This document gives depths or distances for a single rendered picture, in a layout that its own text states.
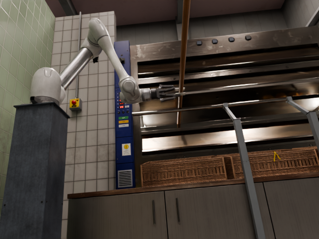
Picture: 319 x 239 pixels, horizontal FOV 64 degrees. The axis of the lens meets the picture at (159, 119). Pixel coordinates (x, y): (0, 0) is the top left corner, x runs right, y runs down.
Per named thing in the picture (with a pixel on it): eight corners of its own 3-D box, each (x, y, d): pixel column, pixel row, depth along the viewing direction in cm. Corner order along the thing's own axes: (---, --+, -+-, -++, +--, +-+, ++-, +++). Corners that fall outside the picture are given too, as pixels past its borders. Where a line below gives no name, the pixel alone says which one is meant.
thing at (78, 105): (71, 111, 241) (72, 102, 245) (82, 110, 241) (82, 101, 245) (68, 108, 235) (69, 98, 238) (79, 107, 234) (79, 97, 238)
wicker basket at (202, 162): (149, 195, 207) (147, 161, 217) (219, 188, 204) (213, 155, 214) (140, 188, 162) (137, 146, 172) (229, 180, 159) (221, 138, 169)
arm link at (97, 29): (113, 33, 181) (109, 45, 193) (102, 13, 184) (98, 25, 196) (97, 36, 174) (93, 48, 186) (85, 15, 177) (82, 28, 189)
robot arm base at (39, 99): (14, 103, 131) (15, 93, 133) (36, 119, 152) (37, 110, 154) (49, 99, 131) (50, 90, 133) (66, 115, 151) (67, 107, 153)
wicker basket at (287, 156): (220, 188, 204) (215, 155, 215) (291, 182, 203) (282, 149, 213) (233, 179, 159) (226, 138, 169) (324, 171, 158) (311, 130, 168)
